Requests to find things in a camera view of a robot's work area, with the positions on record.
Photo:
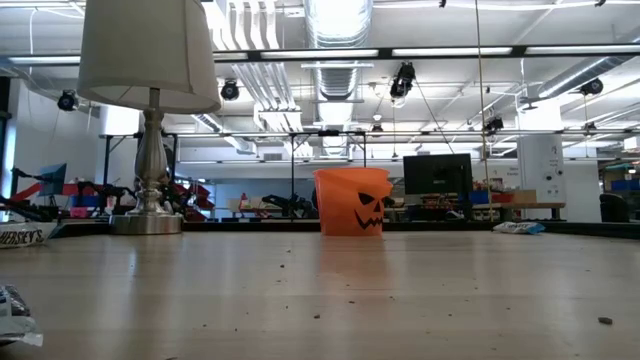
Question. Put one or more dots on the blue storage bins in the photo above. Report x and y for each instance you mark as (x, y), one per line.
(625, 185)

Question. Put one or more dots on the long strip light bar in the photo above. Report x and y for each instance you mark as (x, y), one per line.
(450, 51)

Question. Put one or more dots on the black office chair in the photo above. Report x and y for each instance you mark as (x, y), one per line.
(614, 209)

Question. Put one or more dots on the small dark monitor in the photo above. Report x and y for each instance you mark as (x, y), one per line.
(52, 179)

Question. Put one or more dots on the white shade silver table lamp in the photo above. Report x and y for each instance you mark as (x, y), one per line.
(150, 50)

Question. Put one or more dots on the black hanging ceiling camera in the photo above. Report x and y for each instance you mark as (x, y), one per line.
(592, 87)
(67, 100)
(494, 125)
(402, 80)
(230, 90)

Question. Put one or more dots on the wooden background table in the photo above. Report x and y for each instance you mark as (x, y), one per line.
(520, 205)

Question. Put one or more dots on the orange pumpkin face bucket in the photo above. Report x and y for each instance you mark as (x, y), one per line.
(335, 200)

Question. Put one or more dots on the blue white Hershey's candy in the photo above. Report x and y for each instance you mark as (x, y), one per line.
(22, 235)
(15, 320)
(517, 228)

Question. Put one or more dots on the silver ceiling air duct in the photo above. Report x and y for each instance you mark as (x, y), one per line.
(337, 50)

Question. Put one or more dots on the black computer monitor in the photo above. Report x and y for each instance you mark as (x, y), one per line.
(437, 175)

